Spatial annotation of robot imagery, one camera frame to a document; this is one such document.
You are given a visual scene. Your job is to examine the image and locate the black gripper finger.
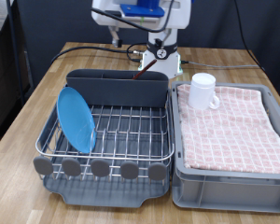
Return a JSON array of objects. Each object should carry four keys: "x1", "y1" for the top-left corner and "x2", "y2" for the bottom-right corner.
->
[{"x1": 107, "y1": 25, "x2": 123, "y2": 49}]

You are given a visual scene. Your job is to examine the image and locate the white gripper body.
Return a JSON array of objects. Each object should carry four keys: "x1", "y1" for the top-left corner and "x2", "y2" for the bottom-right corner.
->
[{"x1": 91, "y1": 0, "x2": 192, "y2": 35}]

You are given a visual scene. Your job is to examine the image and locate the brown wooden spoon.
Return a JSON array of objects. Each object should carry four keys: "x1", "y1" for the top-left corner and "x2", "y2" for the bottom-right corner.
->
[{"x1": 132, "y1": 59, "x2": 158, "y2": 80}]

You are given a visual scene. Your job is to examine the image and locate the blue plastic plate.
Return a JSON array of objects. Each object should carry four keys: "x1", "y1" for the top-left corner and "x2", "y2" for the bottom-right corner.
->
[{"x1": 56, "y1": 86, "x2": 97, "y2": 154}]

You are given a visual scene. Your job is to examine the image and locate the pink checkered dish towel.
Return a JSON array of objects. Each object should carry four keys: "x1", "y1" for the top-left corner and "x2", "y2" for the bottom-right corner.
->
[{"x1": 176, "y1": 83, "x2": 280, "y2": 175}]

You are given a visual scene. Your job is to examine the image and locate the grey dish drying rack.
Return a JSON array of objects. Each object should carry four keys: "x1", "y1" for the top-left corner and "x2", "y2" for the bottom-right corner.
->
[{"x1": 36, "y1": 83, "x2": 172, "y2": 209}]

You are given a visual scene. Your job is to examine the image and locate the dark grey utensil caddy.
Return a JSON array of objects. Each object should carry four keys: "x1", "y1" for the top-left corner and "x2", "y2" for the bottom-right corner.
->
[{"x1": 65, "y1": 68, "x2": 170, "y2": 108}]

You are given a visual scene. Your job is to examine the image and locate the black backdrop curtain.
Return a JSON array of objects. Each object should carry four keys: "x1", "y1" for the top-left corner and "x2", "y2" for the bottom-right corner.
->
[{"x1": 13, "y1": 0, "x2": 280, "y2": 108}]

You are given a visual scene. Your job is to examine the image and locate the white ceramic mug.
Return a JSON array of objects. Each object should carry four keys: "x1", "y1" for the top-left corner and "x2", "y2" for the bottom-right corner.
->
[{"x1": 188, "y1": 72, "x2": 221, "y2": 110}]

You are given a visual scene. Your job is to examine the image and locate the black metal pole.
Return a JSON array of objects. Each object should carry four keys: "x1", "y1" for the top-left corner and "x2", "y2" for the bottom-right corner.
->
[{"x1": 6, "y1": 0, "x2": 26, "y2": 106}]

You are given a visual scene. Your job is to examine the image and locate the dark wooden cabinet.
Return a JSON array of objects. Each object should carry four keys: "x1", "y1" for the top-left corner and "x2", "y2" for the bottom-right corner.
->
[{"x1": 0, "y1": 0, "x2": 34, "y2": 147}]

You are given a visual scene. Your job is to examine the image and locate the grey plastic crate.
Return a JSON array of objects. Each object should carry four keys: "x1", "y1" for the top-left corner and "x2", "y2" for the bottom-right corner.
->
[{"x1": 170, "y1": 80, "x2": 280, "y2": 214}]

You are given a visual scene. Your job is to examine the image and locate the looped black cable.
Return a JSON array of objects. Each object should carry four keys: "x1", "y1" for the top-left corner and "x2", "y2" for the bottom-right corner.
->
[{"x1": 125, "y1": 42, "x2": 147, "y2": 63}]

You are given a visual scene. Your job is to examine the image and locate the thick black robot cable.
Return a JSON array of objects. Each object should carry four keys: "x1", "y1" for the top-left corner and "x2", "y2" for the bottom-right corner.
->
[{"x1": 49, "y1": 45, "x2": 144, "y2": 65}]

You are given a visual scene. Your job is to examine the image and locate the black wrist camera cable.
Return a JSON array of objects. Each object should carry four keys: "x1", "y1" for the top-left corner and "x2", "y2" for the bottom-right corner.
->
[{"x1": 91, "y1": 0, "x2": 175, "y2": 34}]

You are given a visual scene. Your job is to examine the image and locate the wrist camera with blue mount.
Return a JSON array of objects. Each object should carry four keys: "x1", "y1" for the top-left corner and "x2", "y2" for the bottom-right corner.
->
[{"x1": 119, "y1": 0, "x2": 166, "y2": 25}]

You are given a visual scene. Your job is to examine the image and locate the thin grey cable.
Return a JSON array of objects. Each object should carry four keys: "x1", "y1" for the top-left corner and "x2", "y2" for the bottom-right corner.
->
[{"x1": 180, "y1": 60, "x2": 260, "y2": 69}]

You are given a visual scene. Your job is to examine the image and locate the thin black hanging cable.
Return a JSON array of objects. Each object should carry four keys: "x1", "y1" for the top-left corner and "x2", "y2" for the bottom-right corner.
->
[{"x1": 232, "y1": 0, "x2": 267, "y2": 74}]

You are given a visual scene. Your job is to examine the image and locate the metal wire dish rack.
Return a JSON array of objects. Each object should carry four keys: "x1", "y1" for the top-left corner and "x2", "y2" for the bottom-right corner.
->
[{"x1": 35, "y1": 83, "x2": 175, "y2": 185}]

